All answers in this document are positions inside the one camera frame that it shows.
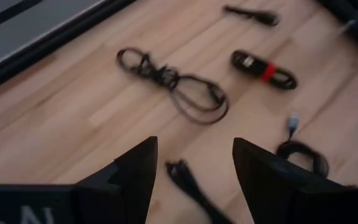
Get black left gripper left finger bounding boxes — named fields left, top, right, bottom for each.
left=75, top=136, right=158, bottom=224

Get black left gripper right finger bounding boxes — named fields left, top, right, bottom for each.
left=232, top=137, right=346, bottom=224

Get cable with silver plugs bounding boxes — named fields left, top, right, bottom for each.
left=275, top=112, right=331, bottom=178

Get long knotted braided cable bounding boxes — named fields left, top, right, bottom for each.
left=116, top=46, right=230, bottom=127

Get black cable with red strap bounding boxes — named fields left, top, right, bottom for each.
left=230, top=49, right=298, bottom=91

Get small black cable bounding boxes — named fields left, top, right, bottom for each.
left=222, top=4, right=281, bottom=27

